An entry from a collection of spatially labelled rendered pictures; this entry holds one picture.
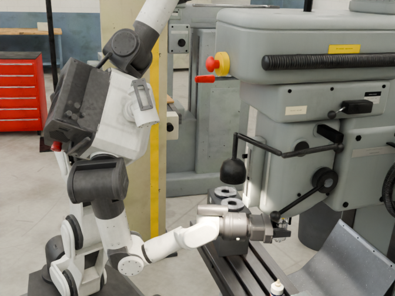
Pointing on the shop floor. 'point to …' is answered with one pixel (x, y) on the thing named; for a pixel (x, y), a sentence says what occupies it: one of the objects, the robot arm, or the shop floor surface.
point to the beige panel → (155, 199)
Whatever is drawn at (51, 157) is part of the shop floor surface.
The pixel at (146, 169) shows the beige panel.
